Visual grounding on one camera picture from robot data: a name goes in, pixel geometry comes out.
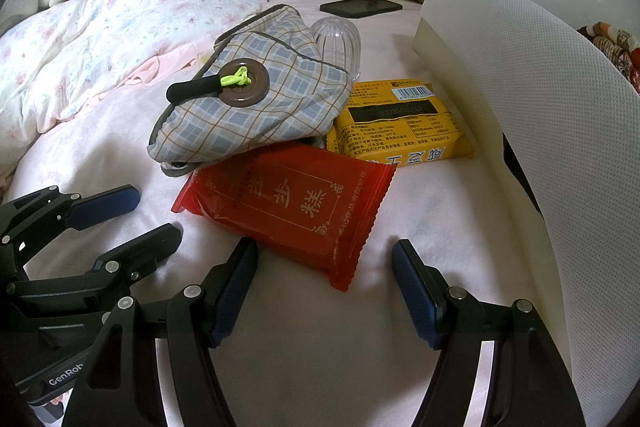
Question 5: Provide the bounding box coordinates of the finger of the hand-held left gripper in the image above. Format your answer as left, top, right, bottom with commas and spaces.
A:
5, 223, 182, 299
0, 184, 141, 243

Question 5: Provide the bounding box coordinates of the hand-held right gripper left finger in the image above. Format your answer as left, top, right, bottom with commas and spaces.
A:
60, 237, 260, 427

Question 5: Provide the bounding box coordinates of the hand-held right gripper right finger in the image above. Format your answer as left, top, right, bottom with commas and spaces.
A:
391, 239, 586, 427

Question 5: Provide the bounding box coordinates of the red snack packet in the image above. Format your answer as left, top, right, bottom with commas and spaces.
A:
171, 142, 397, 293

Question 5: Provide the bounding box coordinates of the plaid zipper pouch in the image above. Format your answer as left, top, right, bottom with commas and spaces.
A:
146, 4, 353, 180

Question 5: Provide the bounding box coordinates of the yellow snack packet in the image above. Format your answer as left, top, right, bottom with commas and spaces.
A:
326, 80, 476, 166

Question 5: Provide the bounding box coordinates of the white non-woven bag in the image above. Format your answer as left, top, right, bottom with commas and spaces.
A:
412, 0, 640, 427

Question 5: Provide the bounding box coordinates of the clear ribbed plastic cup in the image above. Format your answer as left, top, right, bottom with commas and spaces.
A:
311, 16, 362, 82

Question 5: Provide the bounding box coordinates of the pink bed sheet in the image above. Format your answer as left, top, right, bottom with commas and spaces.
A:
0, 0, 556, 427

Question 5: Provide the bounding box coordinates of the white floral quilt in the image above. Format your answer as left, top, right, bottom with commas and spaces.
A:
0, 0, 263, 178

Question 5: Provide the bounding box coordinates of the black smartphone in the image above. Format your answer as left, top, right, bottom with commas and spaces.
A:
320, 0, 403, 18

